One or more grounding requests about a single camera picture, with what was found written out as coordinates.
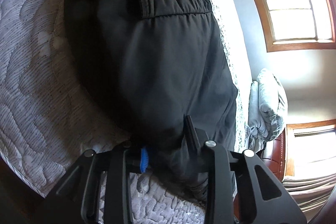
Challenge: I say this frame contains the black quilted pants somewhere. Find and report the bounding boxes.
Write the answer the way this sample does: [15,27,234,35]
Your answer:
[64,0,238,203]

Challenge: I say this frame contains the dark wooden headboard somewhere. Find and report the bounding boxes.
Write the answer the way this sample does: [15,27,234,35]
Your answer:
[257,128,286,181]

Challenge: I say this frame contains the wooden framed window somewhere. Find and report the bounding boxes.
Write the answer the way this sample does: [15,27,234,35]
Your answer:
[254,0,335,52]

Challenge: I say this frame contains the grey curtain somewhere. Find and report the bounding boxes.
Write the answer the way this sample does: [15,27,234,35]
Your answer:
[282,174,335,213]

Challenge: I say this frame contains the grey quilted bedspread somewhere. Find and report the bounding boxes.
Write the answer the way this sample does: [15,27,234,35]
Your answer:
[1,0,252,223]

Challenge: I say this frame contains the wooden window by headboard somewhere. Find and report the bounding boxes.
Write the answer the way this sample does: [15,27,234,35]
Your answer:
[284,119,335,180]

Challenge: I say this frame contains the folded grey comforter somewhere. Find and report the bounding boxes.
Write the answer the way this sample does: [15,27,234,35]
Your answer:
[248,68,288,152]

